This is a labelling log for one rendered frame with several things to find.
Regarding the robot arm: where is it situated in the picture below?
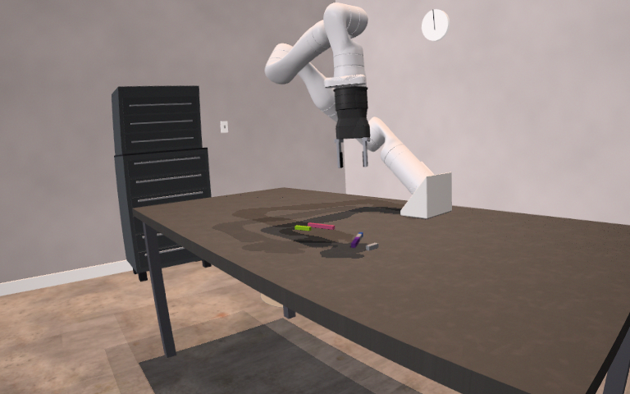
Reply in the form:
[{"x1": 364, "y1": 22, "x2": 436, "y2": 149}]
[{"x1": 265, "y1": 2, "x2": 434, "y2": 194}]

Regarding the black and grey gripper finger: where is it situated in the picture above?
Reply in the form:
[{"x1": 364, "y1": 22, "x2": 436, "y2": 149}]
[
  {"x1": 334, "y1": 139, "x2": 344, "y2": 168},
  {"x1": 362, "y1": 137, "x2": 370, "y2": 167}
]

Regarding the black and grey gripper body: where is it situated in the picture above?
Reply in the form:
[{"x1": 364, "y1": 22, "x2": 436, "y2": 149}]
[{"x1": 324, "y1": 65, "x2": 370, "y2": 139}]

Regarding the pink rod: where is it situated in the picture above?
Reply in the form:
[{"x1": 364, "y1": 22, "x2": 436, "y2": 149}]
[{"x1": 308, "y1": 222, "x2": 335, "y2": 230}]

